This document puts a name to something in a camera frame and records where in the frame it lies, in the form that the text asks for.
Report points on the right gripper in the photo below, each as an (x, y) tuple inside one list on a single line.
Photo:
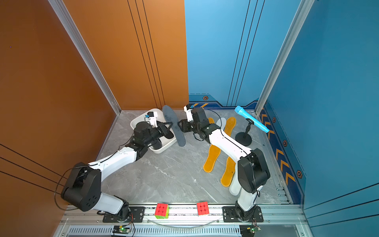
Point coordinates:
[(185, 123)]

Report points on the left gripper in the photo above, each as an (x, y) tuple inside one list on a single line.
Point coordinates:
[(163, 130)]

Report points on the white plastic storage box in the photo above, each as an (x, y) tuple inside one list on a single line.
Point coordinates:
[(166, 143)]

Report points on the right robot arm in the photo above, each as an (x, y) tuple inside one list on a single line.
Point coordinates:
[(251, 169)]

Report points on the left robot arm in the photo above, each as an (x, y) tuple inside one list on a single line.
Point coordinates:
[(83, 186)]

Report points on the yellow insole far left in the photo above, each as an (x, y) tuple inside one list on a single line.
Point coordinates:
[(210, 120)]

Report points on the yellow insole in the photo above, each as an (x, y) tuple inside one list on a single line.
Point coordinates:
[(210, 120), (230, 124), (229, 172), (213, 154)]

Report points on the white insole far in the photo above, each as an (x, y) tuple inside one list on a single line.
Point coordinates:
[(221, 122)]

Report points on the white insole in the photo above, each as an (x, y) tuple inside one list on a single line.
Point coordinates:
[(221, 122), (235, 186)]

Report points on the yellow insole near left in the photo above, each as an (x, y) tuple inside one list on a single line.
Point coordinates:
[(213, 154)]

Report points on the yellow insole far right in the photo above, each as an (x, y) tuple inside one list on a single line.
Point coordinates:
[(230, 124)]

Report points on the blue toy microphone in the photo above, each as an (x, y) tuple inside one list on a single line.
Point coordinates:
[(242, 112)]

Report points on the black microphone stand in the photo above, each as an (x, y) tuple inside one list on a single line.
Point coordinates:
[(243, 137)]

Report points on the yellow insole near right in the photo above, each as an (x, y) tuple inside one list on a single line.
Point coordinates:
[(229, 172)]

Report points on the white insole near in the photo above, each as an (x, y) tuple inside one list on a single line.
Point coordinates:
[(235, 186)]

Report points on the left rubik cube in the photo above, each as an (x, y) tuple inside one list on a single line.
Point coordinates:
[(162, 211)]

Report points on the rubik cube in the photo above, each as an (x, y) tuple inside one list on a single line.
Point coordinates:
[(202, 208), (162, 211)]

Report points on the right rubik cube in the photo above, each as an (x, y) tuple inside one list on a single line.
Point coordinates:
[(202, 208)]

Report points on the left green circuit board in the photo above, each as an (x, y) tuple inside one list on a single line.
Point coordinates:
[(121, 231)]

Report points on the green circuit board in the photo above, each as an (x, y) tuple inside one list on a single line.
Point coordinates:
[(249, 231), (121, 231)]

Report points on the right green circuit board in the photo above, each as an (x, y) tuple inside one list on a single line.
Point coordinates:
[(249, 231)]

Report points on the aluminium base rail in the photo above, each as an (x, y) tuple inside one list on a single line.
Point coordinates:
[(275, 220)]

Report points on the left aluminium corner post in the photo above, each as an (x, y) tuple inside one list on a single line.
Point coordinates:
[(72, 30)]

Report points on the aluminium corner post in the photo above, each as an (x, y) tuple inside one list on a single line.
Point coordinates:
[(291, 36), (72, 30)]

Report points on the right aluminium corner post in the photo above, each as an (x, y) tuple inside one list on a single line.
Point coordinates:
[(291, 36)]

